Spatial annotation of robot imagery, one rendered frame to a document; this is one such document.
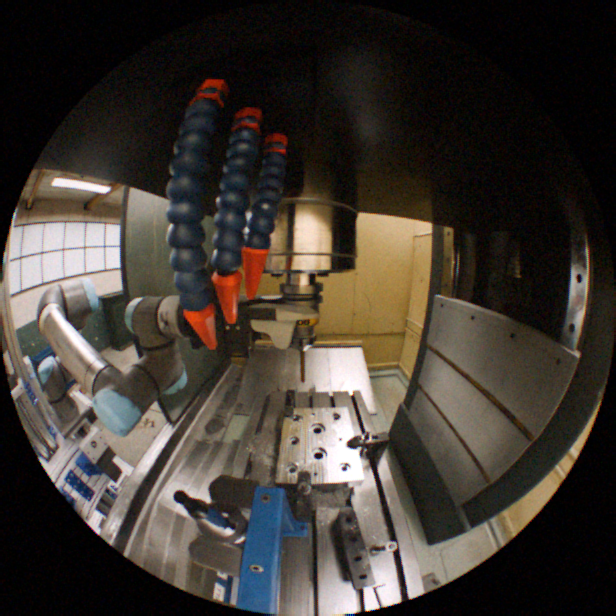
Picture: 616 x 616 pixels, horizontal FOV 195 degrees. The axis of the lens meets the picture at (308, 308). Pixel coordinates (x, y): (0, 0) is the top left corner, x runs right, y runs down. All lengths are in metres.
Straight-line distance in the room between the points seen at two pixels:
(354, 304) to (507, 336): 1.07
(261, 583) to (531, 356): 0.51
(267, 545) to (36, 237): 4.78
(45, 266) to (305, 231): 4.67
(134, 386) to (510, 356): 0.67
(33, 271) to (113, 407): 4.41
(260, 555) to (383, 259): 1.43
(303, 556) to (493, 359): 0.64
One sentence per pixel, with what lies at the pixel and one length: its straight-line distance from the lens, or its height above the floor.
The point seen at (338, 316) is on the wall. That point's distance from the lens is 1.33.
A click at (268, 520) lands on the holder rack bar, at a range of 0.28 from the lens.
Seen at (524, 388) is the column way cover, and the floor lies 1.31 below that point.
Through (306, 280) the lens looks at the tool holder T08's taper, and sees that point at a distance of 0.23.
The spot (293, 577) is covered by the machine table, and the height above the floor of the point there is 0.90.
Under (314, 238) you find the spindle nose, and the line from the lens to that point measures 0.18.
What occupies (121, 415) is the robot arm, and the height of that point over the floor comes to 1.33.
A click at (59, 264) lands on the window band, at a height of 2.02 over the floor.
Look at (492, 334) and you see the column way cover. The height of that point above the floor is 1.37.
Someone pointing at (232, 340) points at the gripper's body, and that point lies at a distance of 0.27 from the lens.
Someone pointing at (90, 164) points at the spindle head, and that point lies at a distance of 0.23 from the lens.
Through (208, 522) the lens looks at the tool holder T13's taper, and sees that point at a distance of 0.24.
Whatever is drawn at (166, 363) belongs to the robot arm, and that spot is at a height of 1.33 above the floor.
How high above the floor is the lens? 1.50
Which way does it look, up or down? 14 degrees down
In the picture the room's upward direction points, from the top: straight up
